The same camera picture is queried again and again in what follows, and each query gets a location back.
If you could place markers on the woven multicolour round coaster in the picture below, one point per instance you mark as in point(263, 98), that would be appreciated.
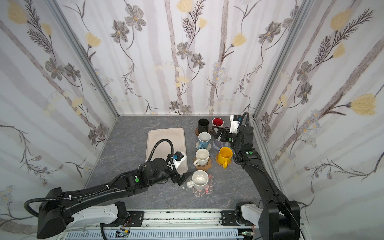
point(198, 146)

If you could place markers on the aluminium corner post right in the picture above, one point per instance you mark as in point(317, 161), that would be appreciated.
point(284, 52)

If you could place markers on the pink flower coaster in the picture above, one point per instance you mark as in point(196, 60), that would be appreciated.
point(209, 188)

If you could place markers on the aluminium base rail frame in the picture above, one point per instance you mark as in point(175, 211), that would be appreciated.
point(197, 224)

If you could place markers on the rattan wicker round coaster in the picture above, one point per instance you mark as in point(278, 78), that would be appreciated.
point(217, 159)

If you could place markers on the white speckled cup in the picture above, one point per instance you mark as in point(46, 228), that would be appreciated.
point(199, 180)

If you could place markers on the aluminium corner post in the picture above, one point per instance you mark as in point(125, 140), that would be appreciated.
point(284, 52)
point(81, 53)

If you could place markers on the white mug red inside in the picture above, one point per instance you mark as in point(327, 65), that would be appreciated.
point(217, 122)

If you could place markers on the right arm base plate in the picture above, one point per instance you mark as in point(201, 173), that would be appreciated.
point(229, 218)

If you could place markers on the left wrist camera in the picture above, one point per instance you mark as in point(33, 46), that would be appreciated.
point(181, 166)

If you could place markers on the plain white mug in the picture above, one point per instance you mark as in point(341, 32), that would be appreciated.
point(202, 157)

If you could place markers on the white mug blue handle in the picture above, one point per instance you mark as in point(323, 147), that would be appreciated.
point(204, 139)

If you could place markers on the beige serving tray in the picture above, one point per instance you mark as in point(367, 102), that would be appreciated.
point(175, 135)

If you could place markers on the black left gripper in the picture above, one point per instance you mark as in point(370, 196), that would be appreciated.
point(179, 177)

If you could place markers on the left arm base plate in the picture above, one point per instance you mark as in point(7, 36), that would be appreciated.
point(133, 219)

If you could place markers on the lavender mug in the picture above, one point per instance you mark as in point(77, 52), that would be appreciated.
point(218, 144)

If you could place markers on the black ceramic mug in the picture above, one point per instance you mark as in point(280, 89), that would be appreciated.
point(203, 125)

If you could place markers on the yellow mug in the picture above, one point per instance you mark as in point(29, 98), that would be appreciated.
point(225, 157)

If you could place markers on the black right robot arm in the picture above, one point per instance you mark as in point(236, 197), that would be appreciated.
point(280, 217)

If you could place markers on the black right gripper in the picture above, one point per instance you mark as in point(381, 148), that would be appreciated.
point(226, 135)

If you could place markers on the aluminium corner post left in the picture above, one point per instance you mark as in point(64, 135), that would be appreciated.
point(81, 53)

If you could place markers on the brown paw coaster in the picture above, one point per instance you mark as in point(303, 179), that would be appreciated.
point(208, 164)

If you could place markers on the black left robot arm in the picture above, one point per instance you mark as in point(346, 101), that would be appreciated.
point(59, 210)

